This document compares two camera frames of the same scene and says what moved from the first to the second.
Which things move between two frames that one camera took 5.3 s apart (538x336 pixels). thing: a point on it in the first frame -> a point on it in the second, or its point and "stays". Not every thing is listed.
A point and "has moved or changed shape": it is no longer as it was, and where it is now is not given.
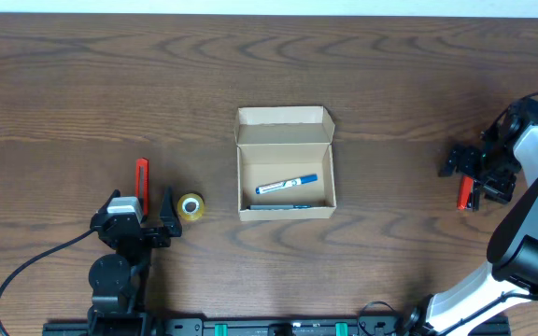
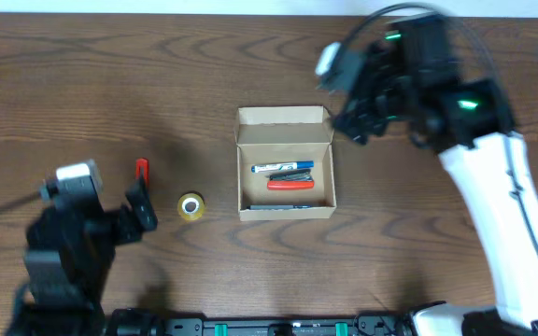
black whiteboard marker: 277,207 stays
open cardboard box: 281,144 stays
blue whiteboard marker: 287,184 -> 274,167
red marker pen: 465,193 has moved or changed shape
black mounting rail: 362,325 stays
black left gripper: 145,234 -> 126,224
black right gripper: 479,175 -> 360,114
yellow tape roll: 191,206 stays
